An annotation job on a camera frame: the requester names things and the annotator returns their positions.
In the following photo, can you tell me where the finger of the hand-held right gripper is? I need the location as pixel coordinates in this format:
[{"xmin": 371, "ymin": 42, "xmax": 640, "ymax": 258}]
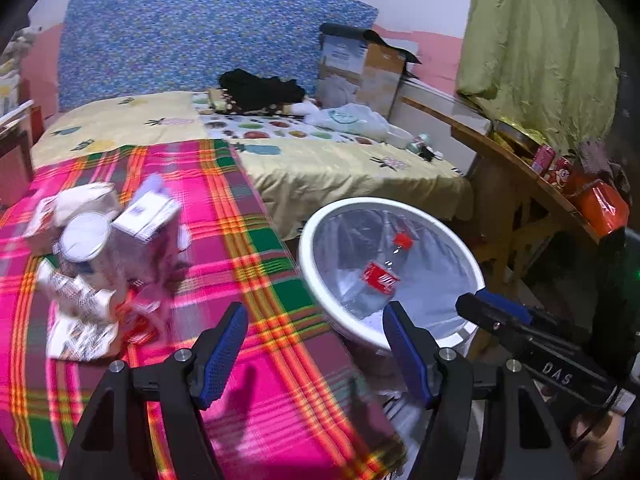
[
  {"xmin": 474, "ymin": 290, "xmax": 535, "ymax": 325},
  {"xmin": 455, "ymin": 291, "xmax": 532, "ymax": 357}
]

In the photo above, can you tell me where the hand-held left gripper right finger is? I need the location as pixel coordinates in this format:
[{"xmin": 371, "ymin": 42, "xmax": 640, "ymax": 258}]
[{"xmin": 382, "ymin": 301, "xmax": 581, "ymax": 480}]

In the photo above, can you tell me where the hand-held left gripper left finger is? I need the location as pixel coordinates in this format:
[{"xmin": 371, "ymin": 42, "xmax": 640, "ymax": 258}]
[{"xmin": 60, "ymin": 301, "xmax": 250, "ymax": 480}]

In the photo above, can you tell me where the red and white wrapper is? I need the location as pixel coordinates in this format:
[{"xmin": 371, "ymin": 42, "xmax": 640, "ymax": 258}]
[{"xmin": 117, "ymin": 300, "xmax": 162, "ymax": 345}]

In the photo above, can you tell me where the clear plastic wrapper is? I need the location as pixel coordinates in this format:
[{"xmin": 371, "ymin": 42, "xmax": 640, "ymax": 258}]
[{"xmin": 95, "ymin": 225, "xmax": 193, "ymax": 311}]

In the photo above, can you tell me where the white round trash bin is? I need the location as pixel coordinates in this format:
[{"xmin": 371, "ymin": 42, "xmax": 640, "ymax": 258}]
[{"xmin": 298, "ymin": 199, "xmax": 486, "ymax": 361}]

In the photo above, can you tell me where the printed white paper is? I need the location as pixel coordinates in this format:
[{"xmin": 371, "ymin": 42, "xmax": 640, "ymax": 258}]
[{"xmin": 37, "ymin": 257, "xmax": 121, "ymax": 361}]

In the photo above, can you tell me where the small white carton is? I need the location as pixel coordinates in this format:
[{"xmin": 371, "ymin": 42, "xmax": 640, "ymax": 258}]
[{"xmin": 112, "ymin": 185, "xmax": 181, "ymax": 246}]

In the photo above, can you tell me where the white round paper cup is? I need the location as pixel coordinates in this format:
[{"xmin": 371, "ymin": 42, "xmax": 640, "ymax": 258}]
[{"xmin": 55, "ymin": 212, "xmax": 113, "ymax": 281}]

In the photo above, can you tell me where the person's right hand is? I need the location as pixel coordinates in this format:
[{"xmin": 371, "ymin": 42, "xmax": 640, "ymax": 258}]
[{"xmin": 570, "ymin": 410, "xmax": 622, "ymax": 466}]

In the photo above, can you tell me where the plastic bottle with red label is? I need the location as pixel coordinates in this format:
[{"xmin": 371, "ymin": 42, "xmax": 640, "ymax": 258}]
[{"xmin": 345, "ymin": 230, "xmax": 416, "ymax": 318}]

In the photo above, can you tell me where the pink plaid blanket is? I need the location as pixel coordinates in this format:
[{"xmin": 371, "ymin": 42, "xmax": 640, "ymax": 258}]
[{"xmin": 0, "ymin": 140, "xmax": 408, "ymax": 480}]

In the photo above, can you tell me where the clear plastic bin liner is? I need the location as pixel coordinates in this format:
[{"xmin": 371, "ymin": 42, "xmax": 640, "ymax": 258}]
[{"xmin": 312, "ymin": 207, "xmax": 478, "ymax": 333}]

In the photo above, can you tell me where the orange packet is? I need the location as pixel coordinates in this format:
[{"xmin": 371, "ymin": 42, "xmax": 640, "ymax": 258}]
[{"xmin": 570, "ymin": 175, "xmax": 631, "ymax": 238}]

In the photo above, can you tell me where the red can with face print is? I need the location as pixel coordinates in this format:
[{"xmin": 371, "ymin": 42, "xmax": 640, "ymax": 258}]
[{"xmin": 550, "ymin": 156, "xmax": 576, "ymax": 193}]

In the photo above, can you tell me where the wooden table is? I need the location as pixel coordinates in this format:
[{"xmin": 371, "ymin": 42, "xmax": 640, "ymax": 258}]
[{"xmin": 402, "ymin": 96, "xmax": 601, "ymax": 351}]

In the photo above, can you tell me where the plain red can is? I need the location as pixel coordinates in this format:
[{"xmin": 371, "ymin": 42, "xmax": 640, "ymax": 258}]
[{"xmin": 531, "ymin": 145, "xmax": 557, "ymax": 176}]

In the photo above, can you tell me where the round metal tin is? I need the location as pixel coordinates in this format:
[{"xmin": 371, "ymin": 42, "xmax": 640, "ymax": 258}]
[{"xmin": 492, "ymin": 120, "xmax": 551, "ymax": 161}]

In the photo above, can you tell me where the yellow pineapple print bedsheet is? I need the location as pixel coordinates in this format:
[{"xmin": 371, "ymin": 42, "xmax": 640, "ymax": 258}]
[{"xmin": 30, "ymin": 91, "xmax": 473, "ymax": 241}]

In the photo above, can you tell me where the crumpled beige paper bag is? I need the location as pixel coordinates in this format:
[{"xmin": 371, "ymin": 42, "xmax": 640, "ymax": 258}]
[{"xmin": 50, "ymin": 182, "xmax": 121, "ymax": 231}]

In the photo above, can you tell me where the white fruit print cloth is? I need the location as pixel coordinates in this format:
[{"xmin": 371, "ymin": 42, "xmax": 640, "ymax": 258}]
[{"xmin": 192, "ymin": 89, "xmax": 396, "ymax": 143}]

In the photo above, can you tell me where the small white printed box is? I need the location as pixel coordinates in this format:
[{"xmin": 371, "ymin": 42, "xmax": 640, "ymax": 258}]
[{"xmin": 22, "ymin": 195, "xmax": 58, "ymax": 238}]

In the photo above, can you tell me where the white plastic bag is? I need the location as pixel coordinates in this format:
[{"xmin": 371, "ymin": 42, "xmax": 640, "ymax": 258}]
[{"xmin": 305, "ymin": 102, "xmax": 413, "ymax": 143}]

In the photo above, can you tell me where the brown polka dot cloth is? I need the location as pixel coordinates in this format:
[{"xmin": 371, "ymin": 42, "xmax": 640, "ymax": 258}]
[{"xmin": 209, "ymin": 87, "xmax": 281, "ymax": 113}]

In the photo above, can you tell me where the green curtain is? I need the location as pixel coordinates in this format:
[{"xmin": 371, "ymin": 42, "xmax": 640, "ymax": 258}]
[{"xmin": 456, "ymin": 0, "xmax": 623, "ymax": 151}]

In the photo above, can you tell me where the black clothing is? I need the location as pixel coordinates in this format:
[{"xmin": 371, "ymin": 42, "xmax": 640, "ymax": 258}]
[{"xmin": 218, "ymin": 69, "xmax": 307, "ymax": 113}]

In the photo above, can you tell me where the cardboard box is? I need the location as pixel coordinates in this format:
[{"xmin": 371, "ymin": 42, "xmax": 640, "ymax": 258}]
[{"xmin": 317, "ymin": 30, "xmax": 418, "ymax": 118}]

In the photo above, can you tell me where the brown wooden furniture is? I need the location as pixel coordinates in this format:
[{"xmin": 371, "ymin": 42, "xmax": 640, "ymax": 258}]
[{"xmin": 0, "ymin": 100, "xmax": 46, "ymax": 207}]

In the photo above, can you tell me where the black plastic sheet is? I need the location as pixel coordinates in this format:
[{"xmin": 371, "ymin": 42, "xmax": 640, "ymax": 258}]
[{"xmin": 320, "ymin": 23, "xmax": 423, "ymax": 66}]

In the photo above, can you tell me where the blue floral mattress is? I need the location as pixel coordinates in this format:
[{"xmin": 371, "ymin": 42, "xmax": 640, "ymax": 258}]
[{"xmin": 57, "ymin": 0, "xmax": 378, "ymax": 111}]

